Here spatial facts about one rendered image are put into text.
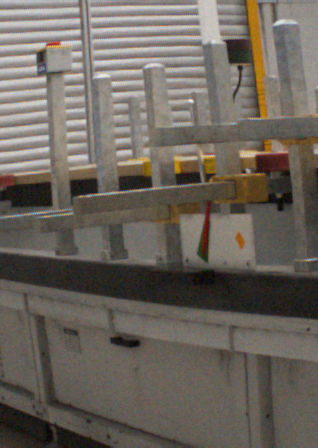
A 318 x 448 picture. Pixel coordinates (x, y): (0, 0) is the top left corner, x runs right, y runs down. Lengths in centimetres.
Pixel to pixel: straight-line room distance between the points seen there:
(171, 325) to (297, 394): 33
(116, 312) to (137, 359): 47
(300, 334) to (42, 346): 175
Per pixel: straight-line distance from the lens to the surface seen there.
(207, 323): 247
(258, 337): 231
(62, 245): 298
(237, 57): 232
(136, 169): 296
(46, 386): 384
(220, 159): 231
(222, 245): 232
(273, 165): 229
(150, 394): 324
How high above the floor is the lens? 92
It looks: 3 degrees down
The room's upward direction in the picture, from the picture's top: 5 degrees counter-clockwise
